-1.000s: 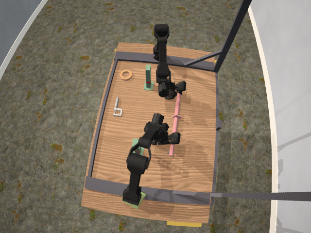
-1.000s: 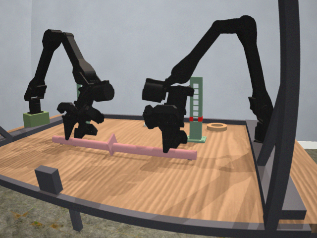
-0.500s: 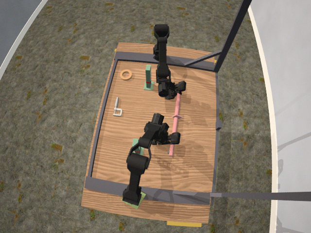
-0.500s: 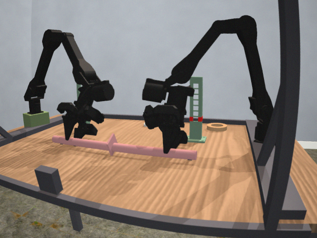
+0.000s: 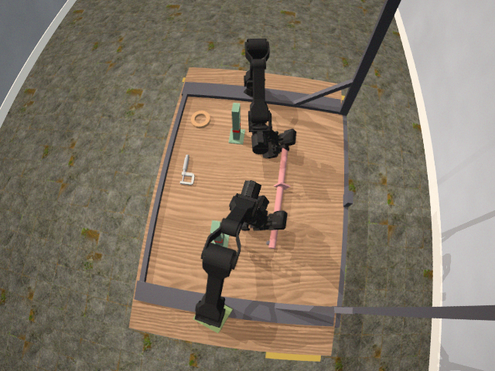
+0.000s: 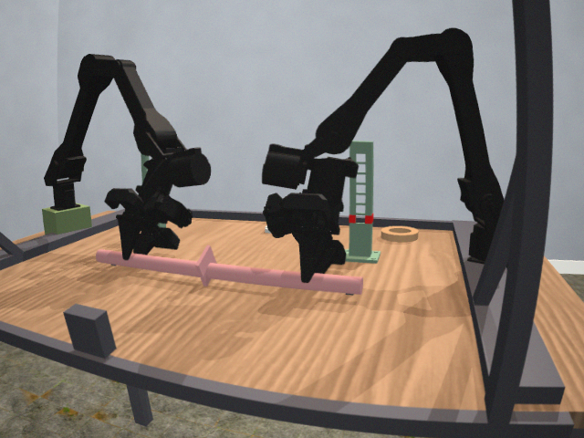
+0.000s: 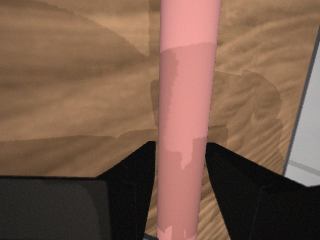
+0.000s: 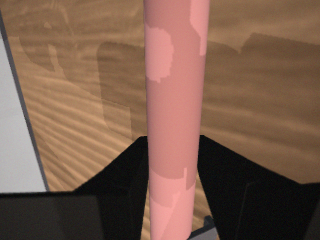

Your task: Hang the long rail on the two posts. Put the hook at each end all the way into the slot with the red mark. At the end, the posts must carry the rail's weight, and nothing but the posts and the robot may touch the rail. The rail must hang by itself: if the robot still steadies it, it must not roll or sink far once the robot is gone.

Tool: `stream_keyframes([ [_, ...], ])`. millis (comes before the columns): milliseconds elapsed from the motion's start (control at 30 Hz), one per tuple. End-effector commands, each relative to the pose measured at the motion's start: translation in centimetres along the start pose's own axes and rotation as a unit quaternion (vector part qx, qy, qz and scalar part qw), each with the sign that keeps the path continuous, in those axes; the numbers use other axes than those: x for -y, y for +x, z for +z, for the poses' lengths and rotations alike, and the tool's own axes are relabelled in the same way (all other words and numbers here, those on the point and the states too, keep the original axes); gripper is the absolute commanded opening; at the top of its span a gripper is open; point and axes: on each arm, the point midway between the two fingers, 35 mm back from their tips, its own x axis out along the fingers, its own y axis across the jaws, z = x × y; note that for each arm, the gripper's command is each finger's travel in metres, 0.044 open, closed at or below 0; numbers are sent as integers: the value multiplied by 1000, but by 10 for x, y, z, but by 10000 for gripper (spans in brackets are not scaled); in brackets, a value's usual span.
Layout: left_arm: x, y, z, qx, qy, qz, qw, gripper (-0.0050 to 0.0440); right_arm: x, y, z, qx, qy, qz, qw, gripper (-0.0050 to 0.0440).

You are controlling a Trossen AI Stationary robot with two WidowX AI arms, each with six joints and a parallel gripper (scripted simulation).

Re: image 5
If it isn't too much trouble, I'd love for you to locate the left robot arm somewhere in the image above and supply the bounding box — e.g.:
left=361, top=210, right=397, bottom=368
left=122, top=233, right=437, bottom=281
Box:
left=195, top=180, right=269, bottom=328

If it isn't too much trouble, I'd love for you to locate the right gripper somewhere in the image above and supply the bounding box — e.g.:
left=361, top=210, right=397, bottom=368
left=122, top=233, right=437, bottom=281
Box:
left=268, top=126, right=296, bottom=152

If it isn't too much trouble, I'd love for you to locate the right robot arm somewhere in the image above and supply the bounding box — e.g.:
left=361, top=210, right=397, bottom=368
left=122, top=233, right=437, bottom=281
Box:
left=244, top=39, right=280, bottom=158

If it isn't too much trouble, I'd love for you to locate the long pink rail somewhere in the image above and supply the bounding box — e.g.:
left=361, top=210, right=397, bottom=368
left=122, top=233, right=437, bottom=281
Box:
left=266, top=148, right=290, bottom=249

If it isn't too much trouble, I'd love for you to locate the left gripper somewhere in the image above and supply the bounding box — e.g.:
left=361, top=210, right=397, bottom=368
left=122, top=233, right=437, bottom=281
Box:
left=241, top=207, right=288, bottom=231

